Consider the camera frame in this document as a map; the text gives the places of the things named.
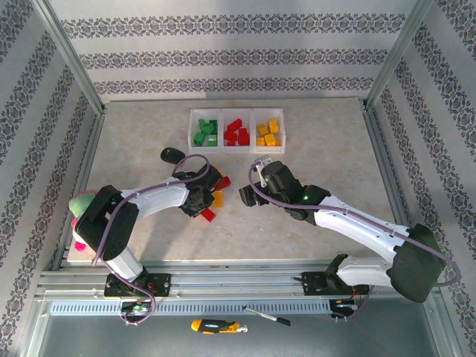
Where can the red two-by-two lego brick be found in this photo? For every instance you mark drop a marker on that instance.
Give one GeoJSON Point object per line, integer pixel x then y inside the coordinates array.
{"type": "Point", "coordinates": [230, 141]}

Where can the red two-by-four lego brick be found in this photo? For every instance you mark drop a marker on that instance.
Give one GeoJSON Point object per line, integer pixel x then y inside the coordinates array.
{"type": "Point", "coordinates": [224, 182]}
{"type": "Point", "coordinates": [243, 137]}

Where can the green sloped lego brick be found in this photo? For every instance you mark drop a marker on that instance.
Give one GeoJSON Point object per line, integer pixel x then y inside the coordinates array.
{"type": "Point", "coordinates": [203, 123]}

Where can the yellow sloped lego brick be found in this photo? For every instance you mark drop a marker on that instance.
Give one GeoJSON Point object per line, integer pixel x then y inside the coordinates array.
{"type": "Point", "coordinates": [273, 126]}

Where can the small red lego brick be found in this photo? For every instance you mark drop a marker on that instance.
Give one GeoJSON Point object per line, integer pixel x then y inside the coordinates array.
{"type": "Point", "coordinates": [231, 133]}

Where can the large red sloped lego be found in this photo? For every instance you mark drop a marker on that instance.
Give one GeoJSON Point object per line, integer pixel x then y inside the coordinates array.
{"type": "Point", "coordinates": [235, 123]}

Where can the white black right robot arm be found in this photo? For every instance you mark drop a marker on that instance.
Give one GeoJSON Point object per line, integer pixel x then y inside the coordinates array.
{"type": "Point", "coordinates": [353, 227]}

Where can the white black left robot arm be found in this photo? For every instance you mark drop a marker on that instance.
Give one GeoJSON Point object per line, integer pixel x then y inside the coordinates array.
{"type": "Point", "coordinates": [156, 201]}

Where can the yellow two-by-four lego brick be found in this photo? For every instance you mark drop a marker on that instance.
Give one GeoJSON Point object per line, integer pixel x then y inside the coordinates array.
{"type": "Point", "coordinates": [218, 199]}

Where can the white plastic bin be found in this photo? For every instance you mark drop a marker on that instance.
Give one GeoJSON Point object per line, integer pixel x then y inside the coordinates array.
{"type": "Point", "coordinates": [191, 148]}
{"type": "Point", "coordinates": [238, 149]}
{"type": "Point", "coordinates": [283, 130]}

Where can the black computer mouse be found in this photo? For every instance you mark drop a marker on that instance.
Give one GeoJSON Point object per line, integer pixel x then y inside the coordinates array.
{"type": "Point", "coordinates": [173, 155]}

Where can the long red lego brick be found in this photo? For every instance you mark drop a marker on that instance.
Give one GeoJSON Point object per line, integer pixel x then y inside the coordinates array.
{"type": "Point", "coordinates": [209, 215]}

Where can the shiny green lego brick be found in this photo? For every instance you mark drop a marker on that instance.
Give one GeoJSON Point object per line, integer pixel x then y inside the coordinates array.
{"type": "Point", "coordinates": [212, 140]}

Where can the yellow striped curved lego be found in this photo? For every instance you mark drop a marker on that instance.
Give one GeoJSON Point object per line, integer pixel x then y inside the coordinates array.
{"type": "Point", "coordinates": [263, 129]}

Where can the thin black screwdriver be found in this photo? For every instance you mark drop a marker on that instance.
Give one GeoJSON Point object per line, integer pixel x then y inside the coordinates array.
{"type": "Point", "coordinates": [267, 316]}

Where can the green pink plush toy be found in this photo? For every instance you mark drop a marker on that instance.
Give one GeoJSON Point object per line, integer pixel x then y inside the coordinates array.
{"type": "Point", "coordinates": [82, 202]}

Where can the orange black utility knife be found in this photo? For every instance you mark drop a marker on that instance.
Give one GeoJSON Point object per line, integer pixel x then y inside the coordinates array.
{"type": "Point", "coordinates": [215, 326]}

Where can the small green circuit board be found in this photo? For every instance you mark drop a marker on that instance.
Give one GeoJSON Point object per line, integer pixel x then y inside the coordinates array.
{"type": "Point", "coordinates": [135, 307]}

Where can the grey aluminium enclosure frame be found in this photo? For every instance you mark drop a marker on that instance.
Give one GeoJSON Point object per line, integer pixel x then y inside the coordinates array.
{"type": "Point", "coordinates": [238, 277]}

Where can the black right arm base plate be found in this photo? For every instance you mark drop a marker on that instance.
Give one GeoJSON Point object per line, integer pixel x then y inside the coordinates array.
{"type": "Point", "coordinates": [312, 284]}

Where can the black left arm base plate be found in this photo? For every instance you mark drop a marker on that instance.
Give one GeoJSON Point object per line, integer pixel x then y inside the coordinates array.
{"type": "Point", "coordinates": [161, 284]}

